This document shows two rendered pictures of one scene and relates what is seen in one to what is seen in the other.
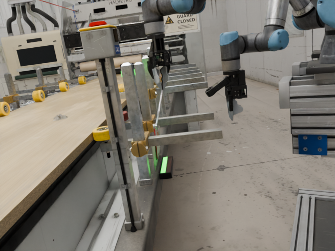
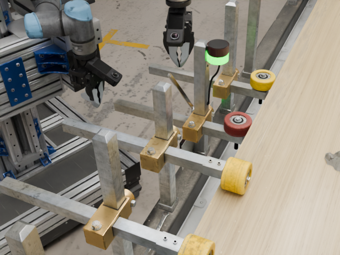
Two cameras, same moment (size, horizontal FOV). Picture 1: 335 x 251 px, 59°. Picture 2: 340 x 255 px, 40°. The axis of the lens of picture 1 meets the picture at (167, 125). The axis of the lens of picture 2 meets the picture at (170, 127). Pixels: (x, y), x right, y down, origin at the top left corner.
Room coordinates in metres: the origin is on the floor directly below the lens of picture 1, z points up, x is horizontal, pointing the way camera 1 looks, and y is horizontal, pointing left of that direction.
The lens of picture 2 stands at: (2.32, 0.42, 1.73)
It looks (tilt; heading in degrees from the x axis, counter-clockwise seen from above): 39 degrees down; 202
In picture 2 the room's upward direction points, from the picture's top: 3 degrees counter-clockwise
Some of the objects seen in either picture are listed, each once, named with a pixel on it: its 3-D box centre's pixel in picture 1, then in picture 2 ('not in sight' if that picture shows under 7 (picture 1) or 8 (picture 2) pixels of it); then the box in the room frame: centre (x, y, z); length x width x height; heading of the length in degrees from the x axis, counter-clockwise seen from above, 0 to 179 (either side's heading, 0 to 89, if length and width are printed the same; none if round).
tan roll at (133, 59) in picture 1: (127, 61); not in sight; (3.87, 0.39, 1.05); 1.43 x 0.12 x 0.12; 85
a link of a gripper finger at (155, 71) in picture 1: (158, 79); (184, 50); (1.17, 0.01, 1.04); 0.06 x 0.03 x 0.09; 15
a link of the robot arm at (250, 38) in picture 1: (251, 43); (45, 22); (1.27, -0.39, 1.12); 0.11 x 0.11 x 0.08; 28
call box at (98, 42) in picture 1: (101, 44); not in sight; (0.72, 0.13, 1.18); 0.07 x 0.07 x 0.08; 85
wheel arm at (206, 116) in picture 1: (163, 121); (177, 120); (1.26, 0.01, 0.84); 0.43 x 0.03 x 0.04; 85
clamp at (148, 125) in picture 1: (148, 124); (199, 122); (1.25, 0.08, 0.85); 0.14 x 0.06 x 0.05; 175
